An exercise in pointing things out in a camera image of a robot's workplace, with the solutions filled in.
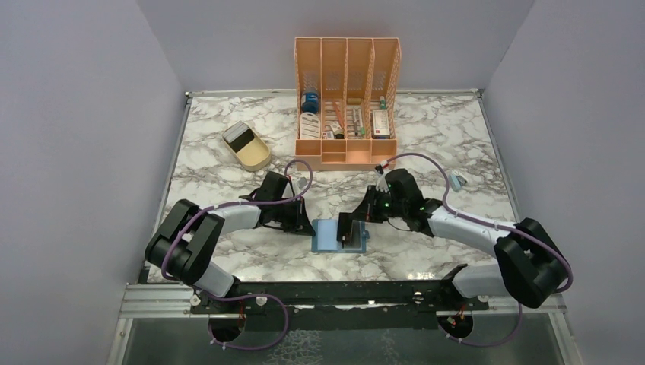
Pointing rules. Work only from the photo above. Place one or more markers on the white red box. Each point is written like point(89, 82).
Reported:
point(380, 124)

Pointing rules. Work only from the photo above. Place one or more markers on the beige oval tray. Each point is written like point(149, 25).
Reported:
point(254, 156)

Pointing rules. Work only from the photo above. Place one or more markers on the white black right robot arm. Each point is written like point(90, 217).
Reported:
point(529, 267)

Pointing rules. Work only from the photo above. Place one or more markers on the pens in organizer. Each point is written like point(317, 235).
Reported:
point(357, 120)

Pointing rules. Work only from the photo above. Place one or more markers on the light blue small clip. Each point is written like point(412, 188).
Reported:
point(457, 181)

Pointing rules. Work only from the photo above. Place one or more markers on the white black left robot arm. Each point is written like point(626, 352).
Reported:
point(185, 241)

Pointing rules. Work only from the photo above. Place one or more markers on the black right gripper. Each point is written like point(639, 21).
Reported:
point(366, 211)

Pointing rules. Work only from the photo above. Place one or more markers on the white rounded label card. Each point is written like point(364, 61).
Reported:
point(309, 126)

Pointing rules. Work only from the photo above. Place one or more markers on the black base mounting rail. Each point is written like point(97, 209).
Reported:
point(335, 305)

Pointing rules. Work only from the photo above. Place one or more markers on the blue tape roll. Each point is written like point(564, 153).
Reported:
point(309, 102)

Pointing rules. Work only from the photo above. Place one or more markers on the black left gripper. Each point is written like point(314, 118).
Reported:
point(300, 224)

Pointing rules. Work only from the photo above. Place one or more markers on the orange desk file organizer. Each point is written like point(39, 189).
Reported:
point(346, 72)

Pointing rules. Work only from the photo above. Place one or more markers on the teal leather card holder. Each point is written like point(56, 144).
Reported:
point(325, 240)

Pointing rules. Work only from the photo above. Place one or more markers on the silver credit card in tray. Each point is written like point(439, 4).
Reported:
point(238, 135)

